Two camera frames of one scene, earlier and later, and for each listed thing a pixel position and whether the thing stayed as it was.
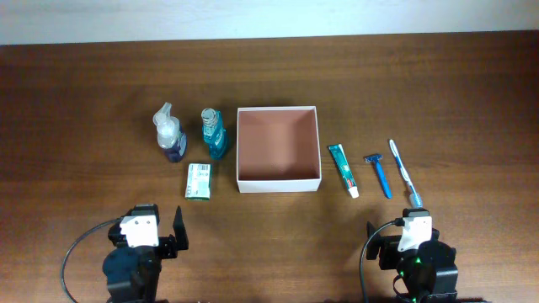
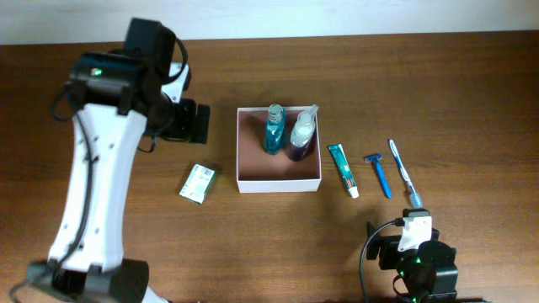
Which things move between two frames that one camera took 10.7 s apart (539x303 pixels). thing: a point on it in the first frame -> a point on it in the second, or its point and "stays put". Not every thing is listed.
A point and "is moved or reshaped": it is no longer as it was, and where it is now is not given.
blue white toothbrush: [415, 199] stays put
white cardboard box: [278, 150] stays put
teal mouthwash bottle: [214, 132] -> [274, 130]
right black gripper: [388, 247] stays put
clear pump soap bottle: [169, 136] -> [301, 135]
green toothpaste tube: [348, 176] stays put
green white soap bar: [198, 182] is moved or reshaped
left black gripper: [167, 246] -> [200, 124]
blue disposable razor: [375, 158] stays put
